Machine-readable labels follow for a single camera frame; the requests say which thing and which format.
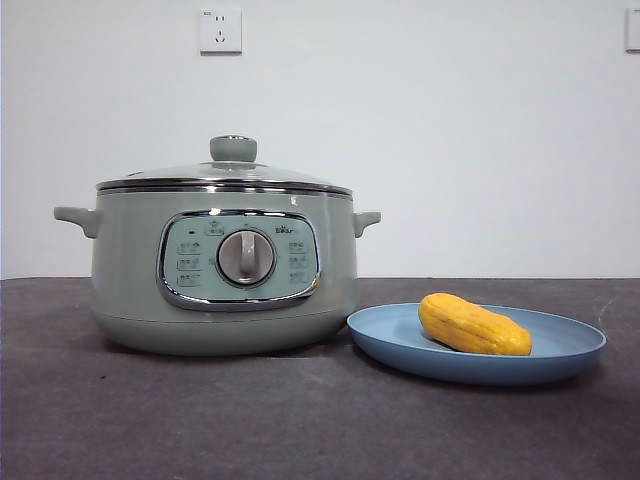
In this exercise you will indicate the white wall socket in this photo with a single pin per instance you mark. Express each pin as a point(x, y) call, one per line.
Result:
point(221, 31)

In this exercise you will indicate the pale green electric steamer pot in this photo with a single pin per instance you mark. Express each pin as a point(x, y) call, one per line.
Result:
point(130, 280)

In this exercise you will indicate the blue round plate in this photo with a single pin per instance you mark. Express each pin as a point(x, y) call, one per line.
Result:
point(390, 345)

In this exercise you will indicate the yellow corn cob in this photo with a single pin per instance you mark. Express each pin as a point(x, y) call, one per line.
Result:
point(470, 325)

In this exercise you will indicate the glass lid with round knob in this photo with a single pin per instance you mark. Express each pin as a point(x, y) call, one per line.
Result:
point(233, 147)

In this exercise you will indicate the white wall switch plate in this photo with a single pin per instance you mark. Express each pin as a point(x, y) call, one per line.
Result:
point(633, 30)

